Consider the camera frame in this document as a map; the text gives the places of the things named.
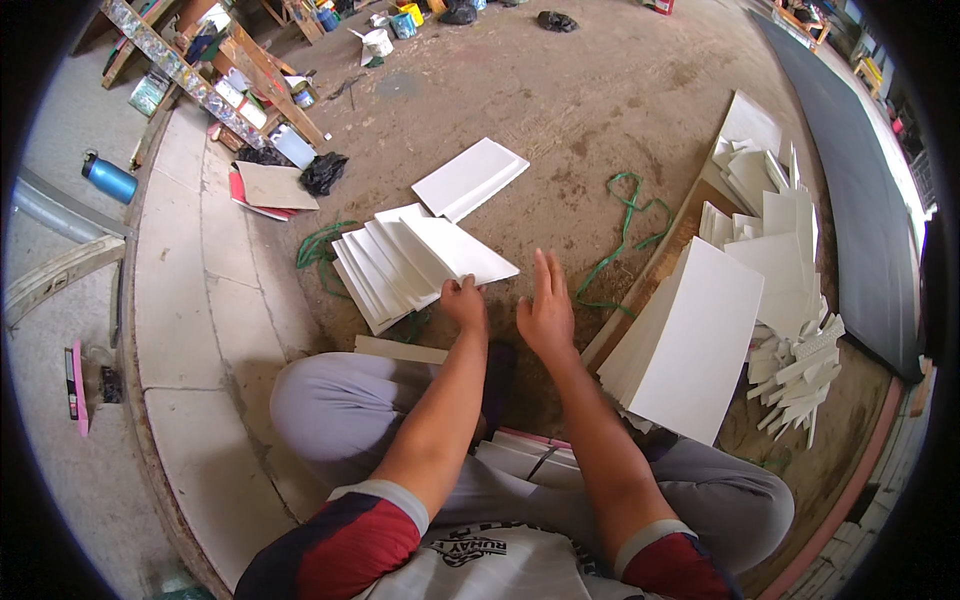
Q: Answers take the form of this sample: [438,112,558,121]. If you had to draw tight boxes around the person's body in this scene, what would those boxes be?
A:
[236,480,744,600]

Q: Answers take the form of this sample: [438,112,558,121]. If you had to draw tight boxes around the dark grey floor mat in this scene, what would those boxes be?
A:
[750,9,927,384]

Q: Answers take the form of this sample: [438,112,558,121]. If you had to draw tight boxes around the tangled green rope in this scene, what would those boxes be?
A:
[295,219,360,300]

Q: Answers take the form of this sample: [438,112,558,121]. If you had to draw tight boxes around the white plastic container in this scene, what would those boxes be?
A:
[268,123,319,171]

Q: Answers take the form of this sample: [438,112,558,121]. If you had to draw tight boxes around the white bucket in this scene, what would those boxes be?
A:
[348,27,396,67]

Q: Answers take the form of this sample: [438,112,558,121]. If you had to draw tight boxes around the red book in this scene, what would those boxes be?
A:
[228,169,297,223]

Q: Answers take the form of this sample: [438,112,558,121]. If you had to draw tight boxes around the beige cardboard sheet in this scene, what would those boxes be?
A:
[234,160,321,212]

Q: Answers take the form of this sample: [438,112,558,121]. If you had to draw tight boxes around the blue water bottle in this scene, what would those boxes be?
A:
[81,150,139,206]

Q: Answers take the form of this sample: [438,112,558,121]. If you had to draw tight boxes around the yellow stool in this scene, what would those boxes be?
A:
[853,56,886,95]

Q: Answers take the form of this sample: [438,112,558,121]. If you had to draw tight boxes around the person's left hand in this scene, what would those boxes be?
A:
[439,273,489,337]

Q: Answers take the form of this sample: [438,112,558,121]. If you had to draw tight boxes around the pale wooden strip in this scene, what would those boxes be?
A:
[354,334,450,366]

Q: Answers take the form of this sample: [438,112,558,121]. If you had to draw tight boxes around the cluttered wooden rack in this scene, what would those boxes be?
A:
[71,0,331,151]

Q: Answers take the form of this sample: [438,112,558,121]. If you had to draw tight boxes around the person's legs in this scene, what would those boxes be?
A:
[270,341,796,579]

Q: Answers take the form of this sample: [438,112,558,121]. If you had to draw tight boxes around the person's right hand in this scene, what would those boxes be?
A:
[515,249,578,362]

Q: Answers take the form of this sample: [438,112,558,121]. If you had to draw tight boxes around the pair of white moulded boards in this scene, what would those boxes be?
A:
[411,137,531,225]

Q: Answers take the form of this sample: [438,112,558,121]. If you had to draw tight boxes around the white boards with black strap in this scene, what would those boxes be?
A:
[474,429,582,490]

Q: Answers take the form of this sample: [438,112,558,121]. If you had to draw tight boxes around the fanned stack of white boards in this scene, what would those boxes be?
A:
[330,202,444,336]

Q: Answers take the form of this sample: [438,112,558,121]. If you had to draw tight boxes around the long green rope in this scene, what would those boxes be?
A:
[574,172,675,318]

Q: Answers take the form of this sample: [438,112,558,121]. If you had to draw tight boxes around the grey metal pipe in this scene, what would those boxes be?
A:
[11,166,138,245]

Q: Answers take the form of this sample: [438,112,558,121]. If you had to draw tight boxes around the single white foam panel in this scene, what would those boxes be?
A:
[399,214,521,287]

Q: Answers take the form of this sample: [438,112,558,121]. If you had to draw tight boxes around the weathered wooden plank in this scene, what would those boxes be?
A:
[3,234,127,327]

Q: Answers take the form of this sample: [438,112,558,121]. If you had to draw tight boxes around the wooden furniture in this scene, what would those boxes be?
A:
[771,0,834,48]

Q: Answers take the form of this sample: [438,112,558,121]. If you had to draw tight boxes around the tall stack of white sheets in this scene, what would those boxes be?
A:
[597,237,766,447]

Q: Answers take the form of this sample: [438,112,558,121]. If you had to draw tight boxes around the brown wooden board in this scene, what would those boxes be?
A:
[581,178,744,370]

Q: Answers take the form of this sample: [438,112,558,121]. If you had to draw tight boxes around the heap of white offcuts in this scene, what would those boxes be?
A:
[697,90,847,451]

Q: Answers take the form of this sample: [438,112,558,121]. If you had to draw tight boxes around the wooden easel frame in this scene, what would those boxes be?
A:
[258,0,328,45]

